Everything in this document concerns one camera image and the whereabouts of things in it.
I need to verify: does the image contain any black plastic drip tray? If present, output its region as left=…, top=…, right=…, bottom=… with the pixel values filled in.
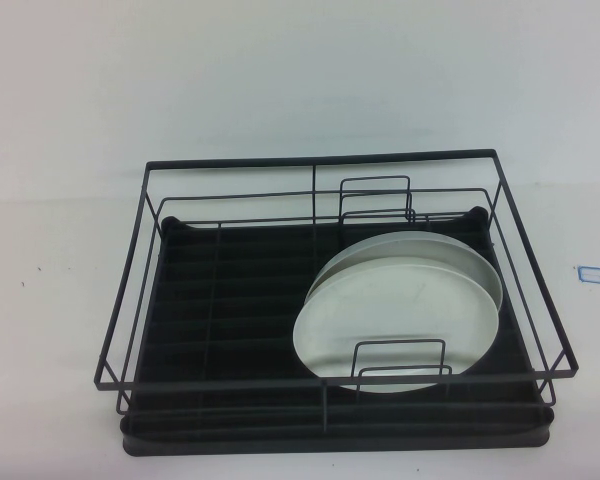
left=119, top=204, right=553, bottom=455

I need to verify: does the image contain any stained white round plate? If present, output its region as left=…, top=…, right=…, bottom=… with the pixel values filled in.
left=303, top=230, right=506, bottom=312

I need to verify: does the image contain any black wire dish rack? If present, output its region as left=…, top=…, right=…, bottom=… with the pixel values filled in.
left=93, top=148, right=580, bottom=419

